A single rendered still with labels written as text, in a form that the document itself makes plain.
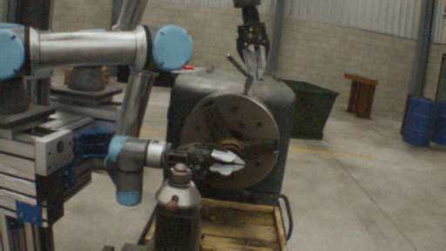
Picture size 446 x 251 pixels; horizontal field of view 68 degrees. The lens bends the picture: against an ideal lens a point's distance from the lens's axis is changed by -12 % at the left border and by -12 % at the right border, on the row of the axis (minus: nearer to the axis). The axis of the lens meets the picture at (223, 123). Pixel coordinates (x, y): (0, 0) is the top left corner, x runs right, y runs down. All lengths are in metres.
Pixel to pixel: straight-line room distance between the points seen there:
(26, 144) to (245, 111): 0.64
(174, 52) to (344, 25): 10.98
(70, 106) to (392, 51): 11.53
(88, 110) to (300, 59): 10.27
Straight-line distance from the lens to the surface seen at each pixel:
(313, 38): 11.51
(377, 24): 12.24
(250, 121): 1.15
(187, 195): 0.61
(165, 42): 0.92
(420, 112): 7.48
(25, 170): 1.00
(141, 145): 0.99
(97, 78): 1.44
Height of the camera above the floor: 1.39
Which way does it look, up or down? 12 degrees down
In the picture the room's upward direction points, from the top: 7 degrees clockwise
